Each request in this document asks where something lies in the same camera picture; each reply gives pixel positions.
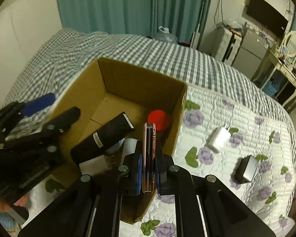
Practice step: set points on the black cylindrical bottle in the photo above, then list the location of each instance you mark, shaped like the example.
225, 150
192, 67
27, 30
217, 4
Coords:
102, 139

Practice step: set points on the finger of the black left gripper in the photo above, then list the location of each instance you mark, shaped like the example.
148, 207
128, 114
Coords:
32, 107
62, 122

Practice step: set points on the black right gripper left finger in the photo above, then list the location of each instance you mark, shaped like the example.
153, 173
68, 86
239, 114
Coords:
92, 205

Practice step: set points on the brown cardboard box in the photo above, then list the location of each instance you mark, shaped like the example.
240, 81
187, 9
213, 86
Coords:
109, 87

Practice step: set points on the grey checked bed sheet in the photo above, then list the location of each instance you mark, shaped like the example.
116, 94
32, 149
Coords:
68, 52

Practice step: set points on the plain white bottle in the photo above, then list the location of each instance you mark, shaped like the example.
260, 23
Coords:
129, 147

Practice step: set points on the black silver power adapter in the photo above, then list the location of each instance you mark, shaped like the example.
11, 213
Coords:
246, 170

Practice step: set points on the white dressing table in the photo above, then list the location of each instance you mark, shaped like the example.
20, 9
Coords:
272, 70

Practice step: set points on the silver mini fridge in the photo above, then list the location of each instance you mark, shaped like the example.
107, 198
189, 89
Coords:
250, 54

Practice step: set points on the oval white vanity mirror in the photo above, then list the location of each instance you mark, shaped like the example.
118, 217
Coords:
289, 42

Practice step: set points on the white power bank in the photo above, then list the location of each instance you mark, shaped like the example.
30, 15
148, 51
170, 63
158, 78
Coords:
95, 166

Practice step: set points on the clear water jug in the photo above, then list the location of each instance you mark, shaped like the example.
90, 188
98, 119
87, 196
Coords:
164, 35

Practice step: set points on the white flat mop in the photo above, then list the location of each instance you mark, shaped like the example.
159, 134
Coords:
196, 33

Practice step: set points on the black wall television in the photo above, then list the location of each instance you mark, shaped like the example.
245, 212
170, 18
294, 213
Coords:
268, 16

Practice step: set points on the light blue earbuds case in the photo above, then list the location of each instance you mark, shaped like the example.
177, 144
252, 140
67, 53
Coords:
115, 148

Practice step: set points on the teal curtain left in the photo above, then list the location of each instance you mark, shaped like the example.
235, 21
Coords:
140, 17

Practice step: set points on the white wall charger plug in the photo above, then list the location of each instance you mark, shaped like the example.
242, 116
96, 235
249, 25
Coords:
219, 137

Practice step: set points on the blue laundry basket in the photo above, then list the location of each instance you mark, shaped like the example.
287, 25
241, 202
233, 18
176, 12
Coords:
271, 88

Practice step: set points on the white bottle red cap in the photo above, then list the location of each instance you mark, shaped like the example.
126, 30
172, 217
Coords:
160, 119

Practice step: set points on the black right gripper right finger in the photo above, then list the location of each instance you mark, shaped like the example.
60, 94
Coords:
205, 206

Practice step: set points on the white suitcase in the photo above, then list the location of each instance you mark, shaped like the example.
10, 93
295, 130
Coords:
226, 45

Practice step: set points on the white floral quilt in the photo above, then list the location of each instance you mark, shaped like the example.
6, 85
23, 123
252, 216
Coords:
271, 142

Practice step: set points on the person's hand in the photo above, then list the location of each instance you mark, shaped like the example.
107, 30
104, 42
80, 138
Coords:
4, 206

